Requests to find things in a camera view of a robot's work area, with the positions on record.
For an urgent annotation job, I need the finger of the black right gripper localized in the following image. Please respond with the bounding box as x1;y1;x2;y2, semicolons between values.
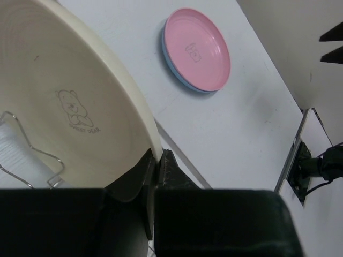
319;22;343;42
320;47;343;64

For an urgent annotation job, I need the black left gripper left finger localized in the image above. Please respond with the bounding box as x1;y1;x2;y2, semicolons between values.
1;150;155;256

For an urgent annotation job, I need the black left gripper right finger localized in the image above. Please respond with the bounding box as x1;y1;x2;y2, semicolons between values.
154;150;303;256

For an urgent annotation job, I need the cream plastic plate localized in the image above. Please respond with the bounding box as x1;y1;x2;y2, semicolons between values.
1;1;162;189

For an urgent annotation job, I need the pink plastic plate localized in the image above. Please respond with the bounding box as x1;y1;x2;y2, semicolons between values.
165;8;231;91

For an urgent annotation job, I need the blue plastic plate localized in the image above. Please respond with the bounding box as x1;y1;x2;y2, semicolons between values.
161;23;219;94

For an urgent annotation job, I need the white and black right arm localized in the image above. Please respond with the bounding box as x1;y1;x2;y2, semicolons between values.
317;22;342;183

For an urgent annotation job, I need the chrome wire dish rack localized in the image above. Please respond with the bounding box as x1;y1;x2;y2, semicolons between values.
1;111;66;190

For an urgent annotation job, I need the aluminium table frame rail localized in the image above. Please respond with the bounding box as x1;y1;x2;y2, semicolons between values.
274;108;333;199

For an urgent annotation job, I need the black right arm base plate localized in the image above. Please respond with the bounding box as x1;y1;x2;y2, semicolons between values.
287;141;312;206

